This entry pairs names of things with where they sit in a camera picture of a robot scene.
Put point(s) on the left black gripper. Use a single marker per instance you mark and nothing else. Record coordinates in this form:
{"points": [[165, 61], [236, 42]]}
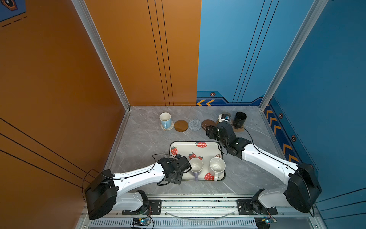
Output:
{"points": [[179, 181]]}

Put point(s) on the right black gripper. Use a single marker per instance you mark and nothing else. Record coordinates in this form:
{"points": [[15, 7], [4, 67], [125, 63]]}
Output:
{"points": [[211, 131]]}

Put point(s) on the dark brown worn coaster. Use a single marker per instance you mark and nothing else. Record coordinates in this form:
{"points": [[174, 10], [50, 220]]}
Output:
{"points": [[207, 123]]}

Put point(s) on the paw shaped wooden coaster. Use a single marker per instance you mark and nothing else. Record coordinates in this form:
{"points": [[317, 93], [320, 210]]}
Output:
{"points": [[238, 129]]}

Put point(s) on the black mug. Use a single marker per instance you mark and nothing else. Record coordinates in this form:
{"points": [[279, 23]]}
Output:
{"points": [[239, 120]]}

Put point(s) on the blue grey woven coaster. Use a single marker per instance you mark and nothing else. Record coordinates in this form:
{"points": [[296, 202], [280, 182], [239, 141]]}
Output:
{"points": [[195, 125]]}

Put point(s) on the light brown wooden coaster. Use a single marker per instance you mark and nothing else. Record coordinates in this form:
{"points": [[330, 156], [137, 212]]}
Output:
{"points": [[181, 125]]}

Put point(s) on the light blue mug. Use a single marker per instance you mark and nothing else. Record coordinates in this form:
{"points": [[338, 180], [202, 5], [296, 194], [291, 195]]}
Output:
{"points": [[165, 119]]}

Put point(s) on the grey mug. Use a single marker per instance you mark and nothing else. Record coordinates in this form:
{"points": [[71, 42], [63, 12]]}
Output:
{"points": [[225, 115]]}

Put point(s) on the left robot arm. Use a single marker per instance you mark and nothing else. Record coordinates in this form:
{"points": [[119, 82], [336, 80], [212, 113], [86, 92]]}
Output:
{"points": [[118, 192]]}

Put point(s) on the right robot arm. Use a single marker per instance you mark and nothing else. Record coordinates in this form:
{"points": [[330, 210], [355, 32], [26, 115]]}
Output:
{"points": [[301, 186]]}

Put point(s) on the left green circuit board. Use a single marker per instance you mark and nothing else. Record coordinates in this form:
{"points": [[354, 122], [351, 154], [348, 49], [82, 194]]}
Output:
{"points": [[141, 223]]}

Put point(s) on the green circuit board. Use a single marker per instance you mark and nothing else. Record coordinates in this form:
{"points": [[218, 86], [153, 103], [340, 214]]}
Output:
{"points": [[141, 223], [264, 223]]}

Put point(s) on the right green circuit board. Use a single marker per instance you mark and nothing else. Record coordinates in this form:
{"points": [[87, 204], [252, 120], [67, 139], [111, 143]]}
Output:
{"points": [[264, 223]]}

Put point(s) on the white purple handled mug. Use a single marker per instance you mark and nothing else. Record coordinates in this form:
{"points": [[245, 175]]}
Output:
{"points": [[196, 167]]}

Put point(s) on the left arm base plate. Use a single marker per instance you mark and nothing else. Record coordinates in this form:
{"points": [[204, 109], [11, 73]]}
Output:
{"points": [[153, 208]]}

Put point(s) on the aluminium front rail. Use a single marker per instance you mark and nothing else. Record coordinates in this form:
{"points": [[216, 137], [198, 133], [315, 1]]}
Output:
{"points": [[214, 206]]}

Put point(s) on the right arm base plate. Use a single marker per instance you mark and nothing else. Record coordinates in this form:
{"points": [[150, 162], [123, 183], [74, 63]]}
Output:
{"points": [[249, 207]]}

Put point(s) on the right aluminium corner post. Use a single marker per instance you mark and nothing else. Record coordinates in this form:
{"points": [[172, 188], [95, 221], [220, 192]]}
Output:
{"points": [[306, 27]]}

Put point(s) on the aluminium corner post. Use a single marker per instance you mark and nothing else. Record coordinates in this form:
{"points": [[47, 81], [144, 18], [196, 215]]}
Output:
{"points": [[91, 29], [306, 27]]}

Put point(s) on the left aluminium corner post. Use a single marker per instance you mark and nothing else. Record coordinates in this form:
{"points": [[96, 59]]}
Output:
{"points": [[91, 29]]}

